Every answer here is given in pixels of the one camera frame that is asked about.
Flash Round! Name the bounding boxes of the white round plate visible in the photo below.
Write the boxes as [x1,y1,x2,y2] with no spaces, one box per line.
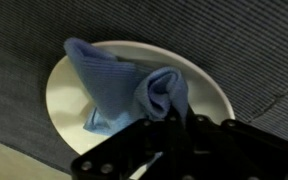
[46,41,235,154]

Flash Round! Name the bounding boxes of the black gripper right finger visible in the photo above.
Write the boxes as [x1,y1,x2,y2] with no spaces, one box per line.
[186,108,288,180]

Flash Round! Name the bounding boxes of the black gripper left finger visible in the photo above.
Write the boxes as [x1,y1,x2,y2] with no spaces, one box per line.
[70,109,182,180]

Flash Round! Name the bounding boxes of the dark grey mat near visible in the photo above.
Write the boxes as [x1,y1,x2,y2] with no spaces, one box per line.
[0,0,288,172]

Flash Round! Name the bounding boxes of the blue towel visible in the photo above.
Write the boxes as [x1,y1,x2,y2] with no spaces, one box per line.
[64,38,188,136]

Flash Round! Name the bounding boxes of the dark grey mat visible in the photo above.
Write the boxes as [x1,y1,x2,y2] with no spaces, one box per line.
[0,0,288,172]
[251,91,288,141]

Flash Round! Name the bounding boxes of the dark grey mat far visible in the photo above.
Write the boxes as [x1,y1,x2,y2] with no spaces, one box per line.
[251,91,288,141]

